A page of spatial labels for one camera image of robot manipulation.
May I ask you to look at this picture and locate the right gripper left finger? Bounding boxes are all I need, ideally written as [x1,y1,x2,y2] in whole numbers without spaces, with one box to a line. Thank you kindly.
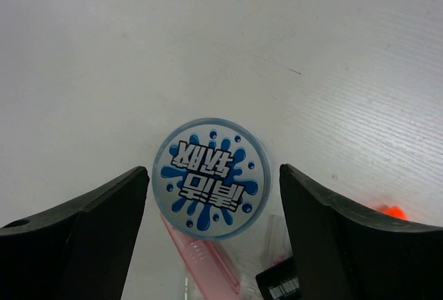
[1,166,150,299]

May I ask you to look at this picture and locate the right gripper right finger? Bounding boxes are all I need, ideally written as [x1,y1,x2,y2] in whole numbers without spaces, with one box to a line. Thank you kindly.
[279,164,442,299]

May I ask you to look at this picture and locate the blue glue jar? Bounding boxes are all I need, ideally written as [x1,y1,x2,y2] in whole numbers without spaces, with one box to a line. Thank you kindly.
[152,118,272,240]

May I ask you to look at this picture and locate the orange highlighter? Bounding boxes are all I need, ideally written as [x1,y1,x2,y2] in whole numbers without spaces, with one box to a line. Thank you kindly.
[374,204,410,221]

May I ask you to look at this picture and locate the green gel pen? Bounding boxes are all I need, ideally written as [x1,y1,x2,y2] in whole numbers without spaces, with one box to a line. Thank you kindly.
[261,215,292,269]

